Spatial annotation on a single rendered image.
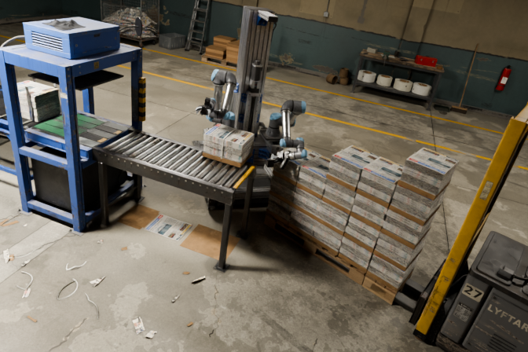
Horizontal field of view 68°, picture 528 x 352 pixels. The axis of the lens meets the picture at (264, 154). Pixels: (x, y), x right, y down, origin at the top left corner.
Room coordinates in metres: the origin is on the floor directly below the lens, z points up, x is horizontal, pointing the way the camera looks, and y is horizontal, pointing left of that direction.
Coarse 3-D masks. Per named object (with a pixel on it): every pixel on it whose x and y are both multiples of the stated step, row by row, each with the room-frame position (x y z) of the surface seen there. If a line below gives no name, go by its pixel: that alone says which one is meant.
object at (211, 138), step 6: (216, 126) 3.27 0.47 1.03; (222, 126) 3.29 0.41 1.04; (228, 126) 3.32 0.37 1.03; (210, 132) 3.14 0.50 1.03; (216, 132) 3.16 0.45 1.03; (222, 132) 3.18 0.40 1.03; (204, 138) 3.09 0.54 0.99; (210, 138) 3.07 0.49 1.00; (216, 138) 3.05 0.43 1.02; (204, 144) 3.09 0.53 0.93; (210, 144) 3.07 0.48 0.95; (216, 144) 3.06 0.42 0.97; (204, 150) 3.09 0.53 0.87; (210, 150) 3.08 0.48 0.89; (216, 150) 3.06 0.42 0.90
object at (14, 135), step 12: (0, 48) 2.95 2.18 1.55; (0, 60) 2.92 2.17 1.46; (0, 72) 2.93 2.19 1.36; (12, 72) 2.97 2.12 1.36; (12, 84) 2.95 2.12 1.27; (12, 96) 2.93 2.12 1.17; (12, 108) 2.91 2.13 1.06; (12, 120) 2.91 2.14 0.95; (12, 132) 2.92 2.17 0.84; (12, 144) 2.93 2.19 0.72; (24, 144) 2.97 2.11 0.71; (24, 156) 2.97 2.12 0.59; (24, 168) 2.94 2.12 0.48; (24, 180) 2.93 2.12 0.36; (24, 192) 2.91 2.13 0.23; (24, 204) 2.92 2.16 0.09
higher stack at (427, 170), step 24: (408, 168) 2.63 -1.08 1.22; (432, 168) 2.55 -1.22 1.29; (408, 192) 2.59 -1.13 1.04; (432, 192) 2.49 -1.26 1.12; (432, 216) 2.69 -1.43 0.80; (384, 240) 2.62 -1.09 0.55; (408, 240) 2.51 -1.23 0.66; (384, 264) 2.58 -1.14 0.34; (408, 264) 2.49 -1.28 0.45; (384, 288) 2.53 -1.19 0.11
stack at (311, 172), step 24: (288, 168) 3.23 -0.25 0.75; (312, 168) 3.15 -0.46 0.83; (288, 192) 3.20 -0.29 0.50; (336, 192) 2.93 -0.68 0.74; (288, 216) 3.17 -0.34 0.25; (336, 216) 2.88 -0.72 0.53; (384, 216) 2.66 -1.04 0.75; (312, 240) 3.13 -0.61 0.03; (336, 240) 2.85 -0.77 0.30; (360, 240) 2.73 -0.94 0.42; (360, 264) 2.69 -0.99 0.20
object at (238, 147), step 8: (232, 136) 3.13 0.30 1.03; (240, 136) 3.15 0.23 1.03; (248, 136) 3.18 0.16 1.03; (232, 144) 3.01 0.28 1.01; (240, 144) 3.00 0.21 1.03; (248, 144) 3.13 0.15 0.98; (232, 152) 3.01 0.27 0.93; (240, 152) 2.99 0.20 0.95; (248, 152) 3.15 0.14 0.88; (232, 160) 3.01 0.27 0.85; (240, 160) 2.99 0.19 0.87
